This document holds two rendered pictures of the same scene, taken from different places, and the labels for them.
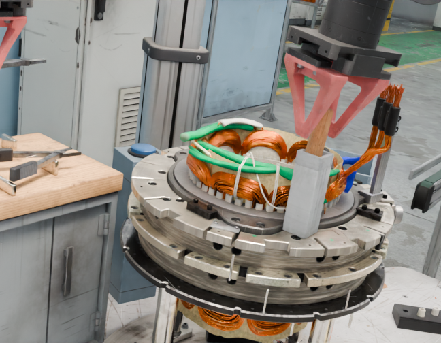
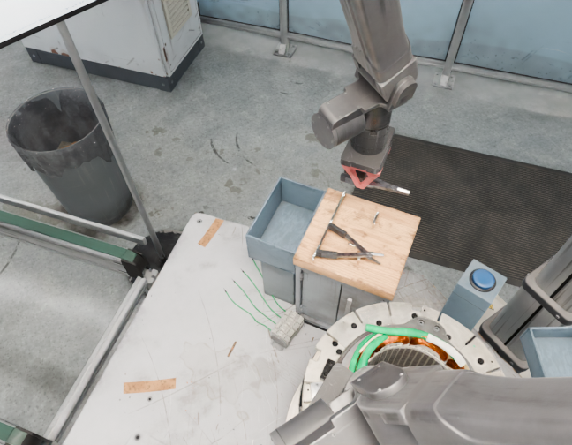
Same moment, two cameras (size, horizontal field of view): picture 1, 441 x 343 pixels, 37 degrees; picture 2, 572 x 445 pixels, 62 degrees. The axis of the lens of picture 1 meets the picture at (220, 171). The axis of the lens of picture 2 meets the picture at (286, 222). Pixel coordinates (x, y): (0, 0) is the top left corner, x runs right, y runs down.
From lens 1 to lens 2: 0.74 m
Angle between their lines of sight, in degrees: 67
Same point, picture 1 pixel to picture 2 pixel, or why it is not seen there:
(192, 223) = (309, 371)
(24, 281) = (321, 293)
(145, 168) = (376, 311)
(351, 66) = not seen: hidden behind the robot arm
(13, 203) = (309, 266)
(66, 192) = (345, 279)
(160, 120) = (567, 260)
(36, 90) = not seen: outside the picture
